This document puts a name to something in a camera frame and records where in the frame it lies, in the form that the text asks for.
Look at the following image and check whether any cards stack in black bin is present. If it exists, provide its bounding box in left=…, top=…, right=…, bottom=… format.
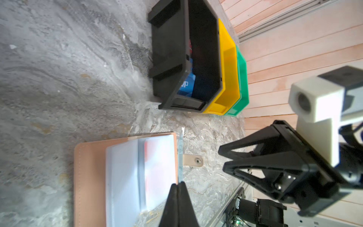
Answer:
left=177, top=40, right=196, bottom=97

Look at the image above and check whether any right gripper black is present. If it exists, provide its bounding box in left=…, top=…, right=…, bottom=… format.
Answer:
left=218, top=120, right=363, bottom=217

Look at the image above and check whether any tan leather card holder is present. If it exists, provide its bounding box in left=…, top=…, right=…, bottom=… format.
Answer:
left=74, top=132, right=203, bottom=227

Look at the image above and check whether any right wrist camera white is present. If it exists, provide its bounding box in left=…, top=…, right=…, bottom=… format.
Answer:
left=288, top=66, right=363, bottom=167

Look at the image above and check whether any yellow plastic bin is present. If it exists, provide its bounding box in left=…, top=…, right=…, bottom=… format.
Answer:
left=203, top=19, right=241, bottom=115

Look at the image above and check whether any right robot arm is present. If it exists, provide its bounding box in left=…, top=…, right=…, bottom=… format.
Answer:
left=218, top=120, right=363, bottom=227

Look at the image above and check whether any black plastic bin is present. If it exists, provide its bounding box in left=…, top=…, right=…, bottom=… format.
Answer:
left=148, top=1, right=222, bottom=113

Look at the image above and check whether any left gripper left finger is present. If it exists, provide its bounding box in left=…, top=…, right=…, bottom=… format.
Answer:
left=159, top=184, right=179, bottom=227

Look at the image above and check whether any green plastic bin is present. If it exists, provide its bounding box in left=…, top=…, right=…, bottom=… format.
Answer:
left=225, top=46, right=250, bottom=117

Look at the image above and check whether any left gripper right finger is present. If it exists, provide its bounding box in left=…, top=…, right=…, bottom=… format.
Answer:
left=178, top=182, right=199, bottom=227

